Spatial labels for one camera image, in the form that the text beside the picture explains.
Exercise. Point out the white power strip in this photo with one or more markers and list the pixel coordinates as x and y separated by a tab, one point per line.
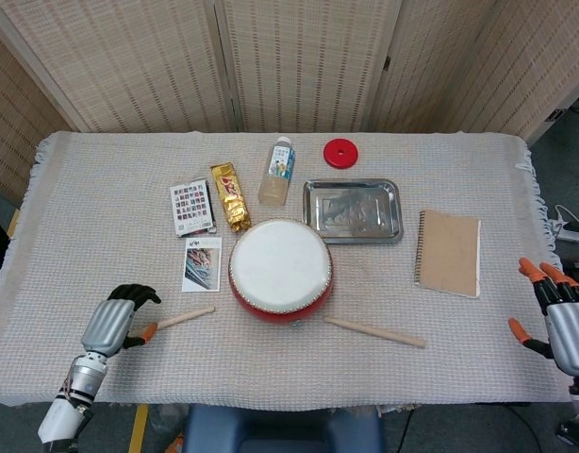
570	234

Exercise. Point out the brown spiral notebook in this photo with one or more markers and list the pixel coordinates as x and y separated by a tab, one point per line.
447	252

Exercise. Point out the wooden drumstick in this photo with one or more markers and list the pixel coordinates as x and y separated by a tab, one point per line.
186	317
374	331

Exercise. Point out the blue padded seat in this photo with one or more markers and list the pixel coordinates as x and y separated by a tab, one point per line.
280	429

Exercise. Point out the rectangular metal tray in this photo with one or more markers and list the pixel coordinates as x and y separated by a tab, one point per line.
351	210

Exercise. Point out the red drum white skin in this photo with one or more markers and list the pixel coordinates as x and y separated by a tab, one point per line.
280	264

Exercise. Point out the clear drink bottle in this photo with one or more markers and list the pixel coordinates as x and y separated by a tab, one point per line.
275	184

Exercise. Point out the white picture card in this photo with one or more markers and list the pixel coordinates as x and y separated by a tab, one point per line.
202	266

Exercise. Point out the gold snack packet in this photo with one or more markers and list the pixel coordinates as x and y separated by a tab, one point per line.
232	198

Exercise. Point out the beige woven tablecloth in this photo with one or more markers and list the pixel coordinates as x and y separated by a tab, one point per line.
105	212

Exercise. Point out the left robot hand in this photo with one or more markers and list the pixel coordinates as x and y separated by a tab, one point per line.
105	325

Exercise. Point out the woven folding screen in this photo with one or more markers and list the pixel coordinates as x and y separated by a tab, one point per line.
294	71

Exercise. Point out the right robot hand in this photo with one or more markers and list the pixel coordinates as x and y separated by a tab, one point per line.
570	330

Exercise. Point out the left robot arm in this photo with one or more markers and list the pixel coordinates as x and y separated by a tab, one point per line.
63	415

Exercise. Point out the red round disc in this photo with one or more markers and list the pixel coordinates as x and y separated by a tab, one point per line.
348	158

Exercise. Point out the card box colourful squares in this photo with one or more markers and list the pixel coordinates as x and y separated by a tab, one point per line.
191	205

